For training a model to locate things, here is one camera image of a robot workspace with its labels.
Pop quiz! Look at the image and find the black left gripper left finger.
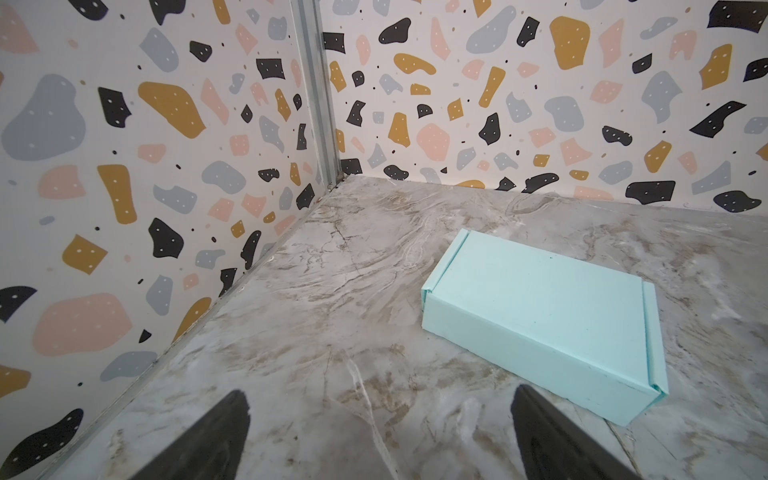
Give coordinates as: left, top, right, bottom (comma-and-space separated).
133, 390, 250, 479

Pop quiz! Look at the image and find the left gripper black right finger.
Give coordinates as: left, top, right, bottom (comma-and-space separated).
511, 384, 639, 480

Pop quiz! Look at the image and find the mint paper box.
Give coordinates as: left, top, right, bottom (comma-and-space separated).
421, 230, 669, 426

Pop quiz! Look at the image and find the aluminium left corner post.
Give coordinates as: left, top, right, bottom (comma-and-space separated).
290, 0, 344, 191

